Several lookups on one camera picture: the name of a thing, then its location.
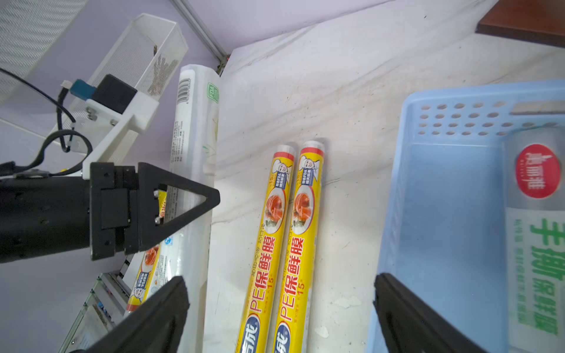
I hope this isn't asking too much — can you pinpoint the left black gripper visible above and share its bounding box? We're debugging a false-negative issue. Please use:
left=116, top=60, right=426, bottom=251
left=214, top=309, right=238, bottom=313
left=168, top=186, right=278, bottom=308
left=1, top=163, right=220, bottom=263

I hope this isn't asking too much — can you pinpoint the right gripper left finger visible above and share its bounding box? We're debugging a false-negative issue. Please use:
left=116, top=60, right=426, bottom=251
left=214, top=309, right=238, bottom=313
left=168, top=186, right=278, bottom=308
left=85, top=276, right=190, bottom=352

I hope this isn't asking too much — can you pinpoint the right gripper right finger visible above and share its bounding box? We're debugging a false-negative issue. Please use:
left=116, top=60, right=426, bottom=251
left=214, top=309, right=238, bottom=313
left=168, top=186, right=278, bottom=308
left=374, top=273, right=484, bottom=352

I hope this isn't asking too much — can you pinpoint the light blue plastic basket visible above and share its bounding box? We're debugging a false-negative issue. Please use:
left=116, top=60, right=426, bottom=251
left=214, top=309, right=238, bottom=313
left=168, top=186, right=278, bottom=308
left=378, top=79, right=564, bottom=352

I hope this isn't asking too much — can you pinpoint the white roll grape picture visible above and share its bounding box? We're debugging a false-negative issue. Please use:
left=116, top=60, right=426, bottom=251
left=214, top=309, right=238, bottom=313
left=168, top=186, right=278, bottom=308
left=152, top=65, right=220, bottom=352

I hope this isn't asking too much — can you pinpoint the white roll red oval label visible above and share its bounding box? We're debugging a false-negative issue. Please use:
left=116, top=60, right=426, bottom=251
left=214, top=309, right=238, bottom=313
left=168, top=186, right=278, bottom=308
left=503, top=127, right=564, bottom=352

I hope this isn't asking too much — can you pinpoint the yellow wrap roll far left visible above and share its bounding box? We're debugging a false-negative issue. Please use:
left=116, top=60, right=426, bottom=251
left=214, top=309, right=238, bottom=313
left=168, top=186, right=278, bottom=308
left=125, top=189, right=169, bottom=315

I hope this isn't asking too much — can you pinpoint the yellow wrap roll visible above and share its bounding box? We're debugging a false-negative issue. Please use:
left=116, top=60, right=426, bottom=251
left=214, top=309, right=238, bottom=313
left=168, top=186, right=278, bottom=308
left=272, top=141, right=325, bottom=352
left=125, top=189, right=169, bottom=315
left=236, top=145, right=296, bottom=352

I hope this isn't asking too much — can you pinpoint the yellow wrap roll right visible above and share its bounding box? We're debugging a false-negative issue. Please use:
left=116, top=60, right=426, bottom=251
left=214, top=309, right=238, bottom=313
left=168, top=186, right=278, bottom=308
left=272, top=141, right=325, bottom=352

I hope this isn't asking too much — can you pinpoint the white mesh two-tier shelf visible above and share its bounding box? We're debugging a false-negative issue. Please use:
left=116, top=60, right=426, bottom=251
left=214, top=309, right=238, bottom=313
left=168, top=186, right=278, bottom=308
left=1, top=1, right=188, bottom=146

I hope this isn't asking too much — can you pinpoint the brown wooden display stand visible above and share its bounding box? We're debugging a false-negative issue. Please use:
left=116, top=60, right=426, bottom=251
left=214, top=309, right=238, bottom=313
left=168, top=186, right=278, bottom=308
left=476, top=0, right=564, bottom=48

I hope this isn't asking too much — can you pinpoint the aluminium rail bench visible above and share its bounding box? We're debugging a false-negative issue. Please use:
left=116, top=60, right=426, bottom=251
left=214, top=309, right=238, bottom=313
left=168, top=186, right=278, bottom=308
left=59, top=272, right=130, bottom=352

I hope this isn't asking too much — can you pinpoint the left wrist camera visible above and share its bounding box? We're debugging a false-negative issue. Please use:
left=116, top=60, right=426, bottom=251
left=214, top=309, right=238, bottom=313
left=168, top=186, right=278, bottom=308
left=63, top=74, right=159, bottom=180

